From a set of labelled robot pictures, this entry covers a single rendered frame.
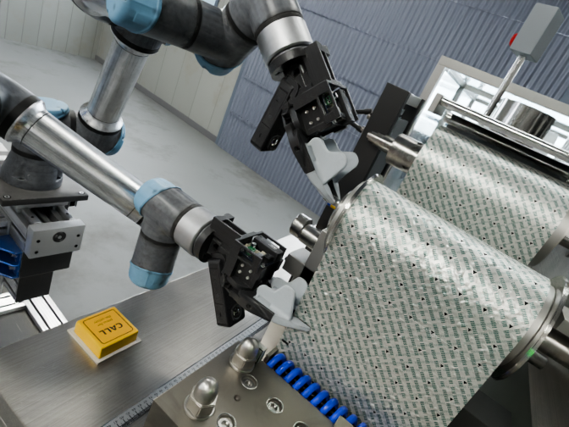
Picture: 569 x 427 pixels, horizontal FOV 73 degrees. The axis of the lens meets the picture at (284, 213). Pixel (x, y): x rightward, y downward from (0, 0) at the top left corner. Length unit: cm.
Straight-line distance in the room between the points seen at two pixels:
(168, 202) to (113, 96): 54
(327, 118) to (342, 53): 363
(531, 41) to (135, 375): 102
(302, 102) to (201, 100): 483
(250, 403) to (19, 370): 33
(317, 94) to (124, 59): 64
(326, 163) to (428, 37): 337
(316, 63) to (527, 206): 39
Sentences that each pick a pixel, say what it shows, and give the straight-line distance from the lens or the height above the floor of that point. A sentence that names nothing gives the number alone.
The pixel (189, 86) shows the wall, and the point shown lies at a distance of 555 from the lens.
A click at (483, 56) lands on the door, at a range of 371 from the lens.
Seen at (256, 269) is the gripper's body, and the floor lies 114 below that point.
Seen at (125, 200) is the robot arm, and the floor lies 105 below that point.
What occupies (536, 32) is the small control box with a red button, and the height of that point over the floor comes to 165.
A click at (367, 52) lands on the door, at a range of 403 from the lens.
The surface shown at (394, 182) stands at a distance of 155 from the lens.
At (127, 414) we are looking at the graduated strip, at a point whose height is 90.
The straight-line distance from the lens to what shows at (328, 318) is 55.
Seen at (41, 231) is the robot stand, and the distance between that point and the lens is 119.
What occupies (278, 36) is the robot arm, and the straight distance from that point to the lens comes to 57.
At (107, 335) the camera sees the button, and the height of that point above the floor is 92.
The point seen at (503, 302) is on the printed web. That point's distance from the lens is 50.
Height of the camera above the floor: 143
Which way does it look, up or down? 22 degrees down
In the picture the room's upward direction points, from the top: 24 degrees clockwise
